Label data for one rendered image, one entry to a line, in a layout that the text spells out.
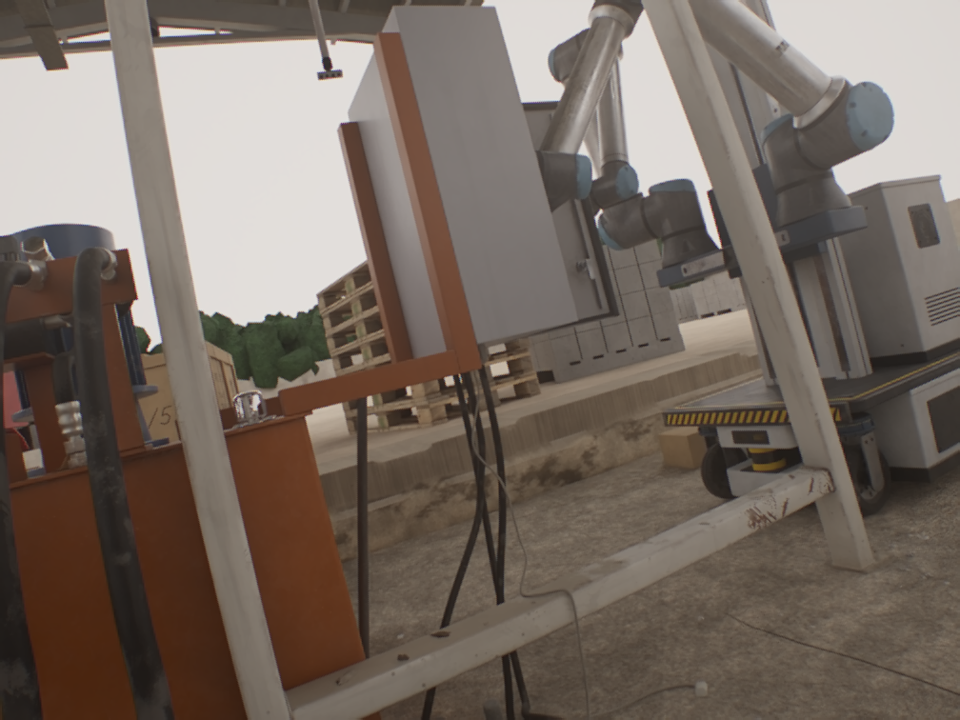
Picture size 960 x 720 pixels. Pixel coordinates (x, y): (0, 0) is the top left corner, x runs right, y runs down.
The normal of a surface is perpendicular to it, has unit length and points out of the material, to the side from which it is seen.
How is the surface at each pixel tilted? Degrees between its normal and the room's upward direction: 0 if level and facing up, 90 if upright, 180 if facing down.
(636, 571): 90
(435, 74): 90
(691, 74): 100
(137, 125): 93
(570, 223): 90
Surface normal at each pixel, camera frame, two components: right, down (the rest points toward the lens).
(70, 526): 0.43, -0.14
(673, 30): -0.85, 0.36
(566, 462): 0.39, 0.08
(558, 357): 0.18, -0.08
